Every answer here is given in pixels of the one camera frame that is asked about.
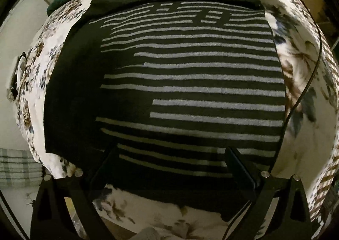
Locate black striped shirt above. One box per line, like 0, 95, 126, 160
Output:
43, 0, 288, 223

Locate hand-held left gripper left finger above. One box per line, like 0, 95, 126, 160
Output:
30, 143, 120, 240

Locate black cable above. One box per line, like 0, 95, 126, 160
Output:
220, 0, 324, 240

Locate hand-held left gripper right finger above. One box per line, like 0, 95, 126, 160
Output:
222, 146, 320, 240

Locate floral bed sheet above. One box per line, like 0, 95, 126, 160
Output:
9, 0, 339, 240

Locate plaid cushion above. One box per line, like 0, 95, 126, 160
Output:
0, 148, 43, 188

